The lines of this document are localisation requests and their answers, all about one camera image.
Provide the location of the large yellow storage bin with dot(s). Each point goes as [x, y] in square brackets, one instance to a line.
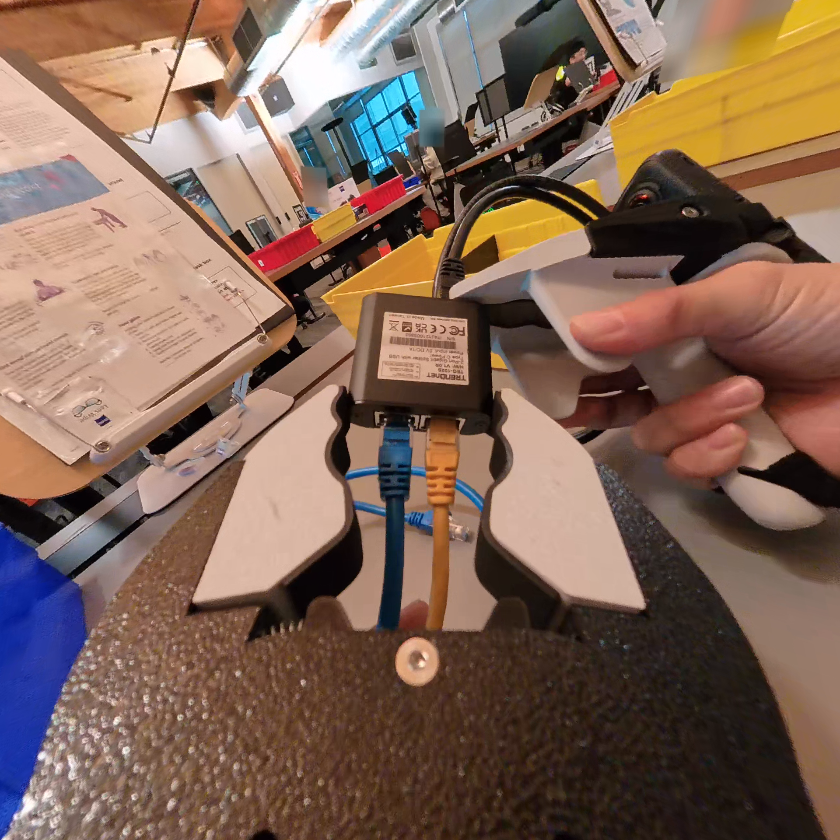
[722, 118]

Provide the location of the white stand base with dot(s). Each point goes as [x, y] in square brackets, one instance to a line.
[269, 407]

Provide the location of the red storage bin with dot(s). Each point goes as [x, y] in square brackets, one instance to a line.
[380, 197]
[285, 249]

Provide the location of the person's left hand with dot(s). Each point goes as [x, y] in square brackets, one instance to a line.
[415, 617]

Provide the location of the yellow plastic bin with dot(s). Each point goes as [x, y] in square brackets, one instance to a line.
[380, 282]

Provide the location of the wooden document board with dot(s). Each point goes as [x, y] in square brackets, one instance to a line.
[630, 26]
[39, 472]

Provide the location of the large dark display screen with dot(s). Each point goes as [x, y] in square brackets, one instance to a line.
[531, 46]

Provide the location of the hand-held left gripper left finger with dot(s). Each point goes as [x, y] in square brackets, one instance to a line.
[282, 499]

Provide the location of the black floor lamp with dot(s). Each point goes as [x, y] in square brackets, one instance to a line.
[334, 123]

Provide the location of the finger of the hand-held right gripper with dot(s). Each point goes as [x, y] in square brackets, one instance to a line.
[538, 367]
[525, 259]

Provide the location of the white wipe packet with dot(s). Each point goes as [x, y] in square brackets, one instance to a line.
[98, 420]

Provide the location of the printed instruction sheet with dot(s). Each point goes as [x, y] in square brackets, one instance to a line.
[98, 275]

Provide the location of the black computer monitor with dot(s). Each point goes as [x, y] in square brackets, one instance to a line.
[492, 98]

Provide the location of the blue plastic bin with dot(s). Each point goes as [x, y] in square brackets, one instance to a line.
[33, 656]

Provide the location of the person's right hand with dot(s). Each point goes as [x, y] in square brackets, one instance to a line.
[800, 341]

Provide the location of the grey desk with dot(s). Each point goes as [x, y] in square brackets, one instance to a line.
[774, 590]

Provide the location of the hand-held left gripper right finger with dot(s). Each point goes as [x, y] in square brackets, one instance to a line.
[564, 512]

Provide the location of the small yellow storage bin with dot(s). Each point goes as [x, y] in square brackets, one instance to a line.
[334, 224]

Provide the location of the black ethernet splitter box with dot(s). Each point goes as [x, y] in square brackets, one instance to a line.
[367, 367]

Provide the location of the black loudspeaker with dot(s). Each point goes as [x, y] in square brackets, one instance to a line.
[279, 97]

